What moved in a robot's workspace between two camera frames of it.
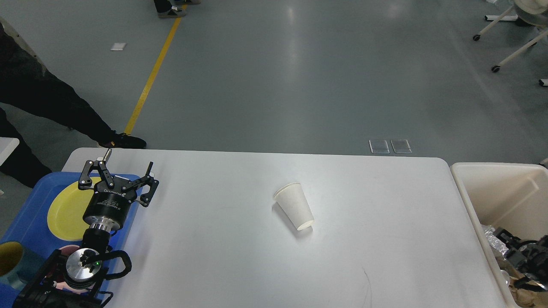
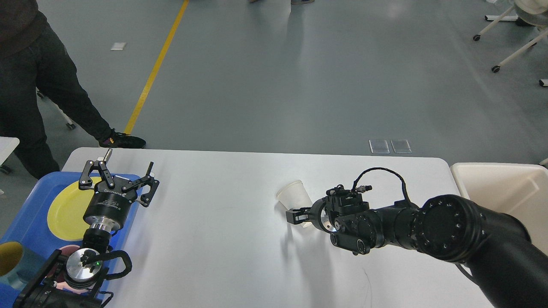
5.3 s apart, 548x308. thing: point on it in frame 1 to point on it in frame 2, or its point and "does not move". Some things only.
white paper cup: (292, 199) does not move
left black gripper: (108, 209) does not move
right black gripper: (517, 256) to (321, 213)
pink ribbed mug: (66, 250) does not move
